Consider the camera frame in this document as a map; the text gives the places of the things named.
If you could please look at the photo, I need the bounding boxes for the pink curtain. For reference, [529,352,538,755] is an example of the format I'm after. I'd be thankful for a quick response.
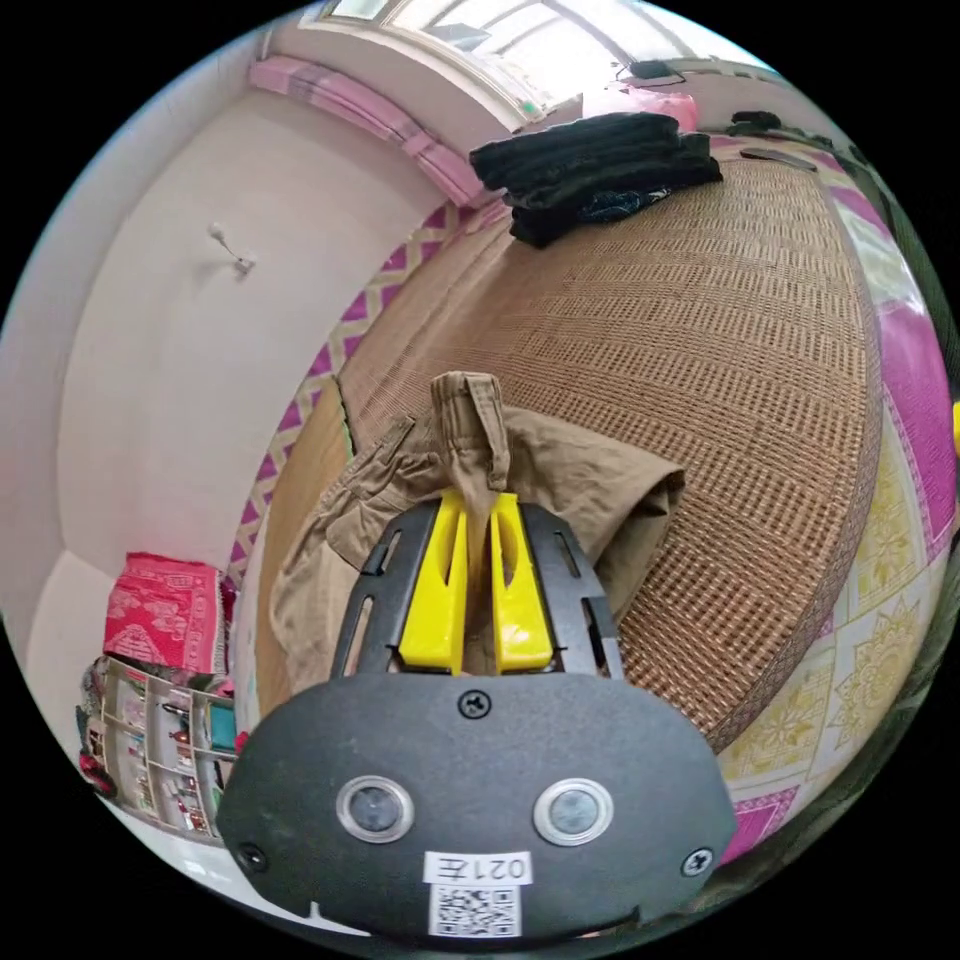
[248,59,493,205]

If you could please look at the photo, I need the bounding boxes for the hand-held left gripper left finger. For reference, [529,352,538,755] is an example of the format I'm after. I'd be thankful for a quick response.
[398,488,469,674]

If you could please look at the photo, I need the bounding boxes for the pile of clothes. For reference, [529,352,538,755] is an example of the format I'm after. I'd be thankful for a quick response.
[469,112,724,250]

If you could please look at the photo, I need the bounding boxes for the bed with woven mat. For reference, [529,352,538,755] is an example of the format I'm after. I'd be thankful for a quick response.
[228,133,960,864]

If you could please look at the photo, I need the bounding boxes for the window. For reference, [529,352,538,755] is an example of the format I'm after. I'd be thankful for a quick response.
[299,0,703,125]

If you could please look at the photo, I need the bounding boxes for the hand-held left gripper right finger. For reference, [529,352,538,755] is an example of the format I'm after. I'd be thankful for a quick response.
[488,492,557,673]

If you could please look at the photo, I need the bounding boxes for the light brown pants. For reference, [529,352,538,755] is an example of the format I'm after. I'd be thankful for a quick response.
[268,371,687,690]

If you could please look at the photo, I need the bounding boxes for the white shelf with small items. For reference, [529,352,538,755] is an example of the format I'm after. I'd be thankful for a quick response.
[74,653,243,840]

